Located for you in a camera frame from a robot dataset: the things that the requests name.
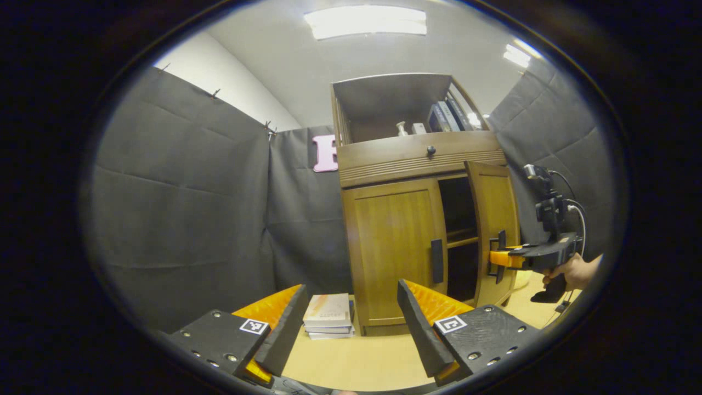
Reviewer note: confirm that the thin white book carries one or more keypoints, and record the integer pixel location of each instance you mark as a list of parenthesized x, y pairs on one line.
[(332, 336)]

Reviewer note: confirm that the white cover book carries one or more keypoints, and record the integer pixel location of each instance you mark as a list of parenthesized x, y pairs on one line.
[(328, 310)]

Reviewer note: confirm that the wooden inner shelf board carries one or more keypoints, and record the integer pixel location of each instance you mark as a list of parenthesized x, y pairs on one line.
[(463, 238)]

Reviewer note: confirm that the wooden double-door shoe cabinet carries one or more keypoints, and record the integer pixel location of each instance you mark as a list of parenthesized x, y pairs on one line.
[(384, 99)]

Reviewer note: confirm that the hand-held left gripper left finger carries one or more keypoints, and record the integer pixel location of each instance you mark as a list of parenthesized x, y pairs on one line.
[(288, 334)]

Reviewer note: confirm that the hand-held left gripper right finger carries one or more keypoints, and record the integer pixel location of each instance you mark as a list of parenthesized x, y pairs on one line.
[(419, 334)]

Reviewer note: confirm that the wooden shoe cabinet door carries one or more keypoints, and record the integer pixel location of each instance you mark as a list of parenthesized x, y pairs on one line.
[(496, 203), (389, 241)]

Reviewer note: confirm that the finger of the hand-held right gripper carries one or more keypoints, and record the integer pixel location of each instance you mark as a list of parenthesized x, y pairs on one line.
[(507, 259)]

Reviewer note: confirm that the thin grey book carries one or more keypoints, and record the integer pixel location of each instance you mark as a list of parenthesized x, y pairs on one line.
[(329, 330)]

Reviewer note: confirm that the large ceiling light panel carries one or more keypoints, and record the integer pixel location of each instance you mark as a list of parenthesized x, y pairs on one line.
[(364, 22)]

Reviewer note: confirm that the wooden cabinet drawer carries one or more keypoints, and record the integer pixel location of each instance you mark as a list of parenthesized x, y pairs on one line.
[(384, 153)]

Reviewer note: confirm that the dark book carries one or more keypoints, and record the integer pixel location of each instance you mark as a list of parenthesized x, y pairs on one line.
[(448, 118), (436, 120), (460, 112)]

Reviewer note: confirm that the black backdrop cloth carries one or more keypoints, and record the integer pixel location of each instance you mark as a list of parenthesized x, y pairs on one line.
[(181, 192)]

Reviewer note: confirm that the small white box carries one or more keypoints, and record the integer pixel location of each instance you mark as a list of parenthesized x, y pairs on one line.
[(418, 129)]

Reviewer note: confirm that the small ceiling light panel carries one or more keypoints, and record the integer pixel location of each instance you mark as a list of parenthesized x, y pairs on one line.
[(518, 55)]

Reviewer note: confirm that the small white bottle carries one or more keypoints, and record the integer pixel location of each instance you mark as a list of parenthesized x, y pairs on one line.
[(401, 129)]

